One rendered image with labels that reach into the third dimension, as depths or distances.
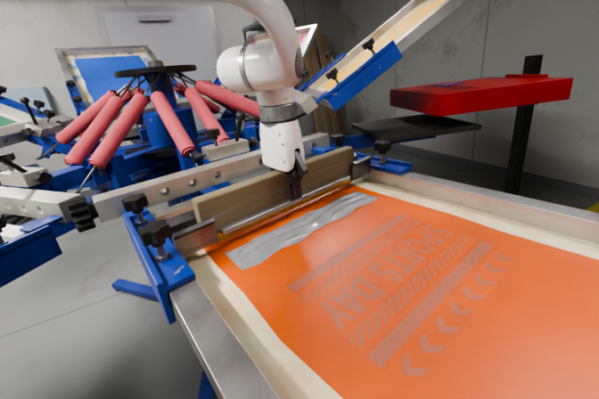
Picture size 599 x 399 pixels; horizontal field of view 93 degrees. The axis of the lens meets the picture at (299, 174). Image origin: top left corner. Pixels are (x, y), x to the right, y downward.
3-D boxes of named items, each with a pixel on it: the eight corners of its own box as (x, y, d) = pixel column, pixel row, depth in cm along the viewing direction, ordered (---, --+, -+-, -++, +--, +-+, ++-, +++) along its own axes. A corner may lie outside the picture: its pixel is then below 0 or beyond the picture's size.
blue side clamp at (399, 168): (411, 188, 74) (412, 162, 71) (399, 194, 71) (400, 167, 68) (330, 166, 96) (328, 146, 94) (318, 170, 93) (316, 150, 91)
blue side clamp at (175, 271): (204, 305, 43) (193, 267, 40) (169, 325, 40) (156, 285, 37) (155, 232, 65) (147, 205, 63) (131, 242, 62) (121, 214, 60)
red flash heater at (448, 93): (488, 95, 167) (490, 74, 163) (569, 102, 124) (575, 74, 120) (389, 108, 161) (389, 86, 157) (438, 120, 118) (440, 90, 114)
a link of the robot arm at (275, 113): (248, 106, 59) (250, 119, 60) (271, 107, 52) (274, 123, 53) (277, 101, 63) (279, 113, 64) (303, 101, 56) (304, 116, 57)
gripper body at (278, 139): (249, 115, 59) (258, 166, 63) (277, 118, 51) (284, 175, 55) (279, 109, 63) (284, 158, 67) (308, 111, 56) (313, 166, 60)
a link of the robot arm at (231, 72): (258, 39, 42) (206, 48, 45) (269, 112, 46) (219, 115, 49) (295, 44, 55) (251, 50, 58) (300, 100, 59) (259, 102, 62)
